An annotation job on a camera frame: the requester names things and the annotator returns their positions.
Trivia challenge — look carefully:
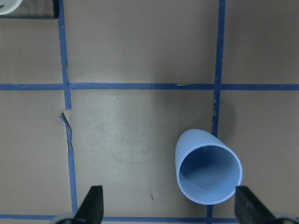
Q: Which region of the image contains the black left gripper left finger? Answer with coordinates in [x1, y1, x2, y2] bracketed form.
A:
[73, 185, 103, 224]

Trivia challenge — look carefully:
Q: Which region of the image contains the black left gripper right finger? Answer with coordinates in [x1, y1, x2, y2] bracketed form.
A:
[235, 186, 276, 224]

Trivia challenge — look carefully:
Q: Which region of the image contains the light blue plastic cup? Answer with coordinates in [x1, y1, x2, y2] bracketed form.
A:
[175, 129, 243, 205]

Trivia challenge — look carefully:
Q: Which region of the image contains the white mug near rack end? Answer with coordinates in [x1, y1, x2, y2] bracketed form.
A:
[0, 0, 23, 15]

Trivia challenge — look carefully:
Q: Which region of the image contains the black wire mug rack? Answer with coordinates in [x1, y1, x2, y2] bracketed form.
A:
[0, 0, 59, 19]

